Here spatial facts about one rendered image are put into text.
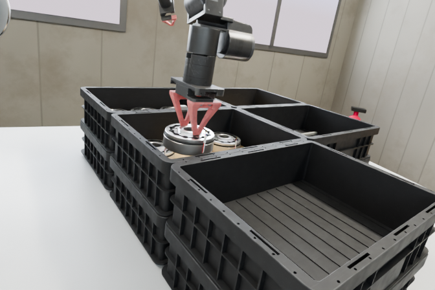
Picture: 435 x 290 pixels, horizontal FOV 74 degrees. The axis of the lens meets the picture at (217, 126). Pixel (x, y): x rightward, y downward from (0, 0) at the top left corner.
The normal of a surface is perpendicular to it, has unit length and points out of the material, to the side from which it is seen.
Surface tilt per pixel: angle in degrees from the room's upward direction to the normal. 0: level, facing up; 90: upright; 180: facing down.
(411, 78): 90
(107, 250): 0
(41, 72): 90
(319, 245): 0
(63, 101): 90
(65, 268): 0
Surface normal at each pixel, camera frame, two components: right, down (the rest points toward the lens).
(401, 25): -0.88, 0.02
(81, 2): 0.46, 0.33
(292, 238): 0.14, -0.95
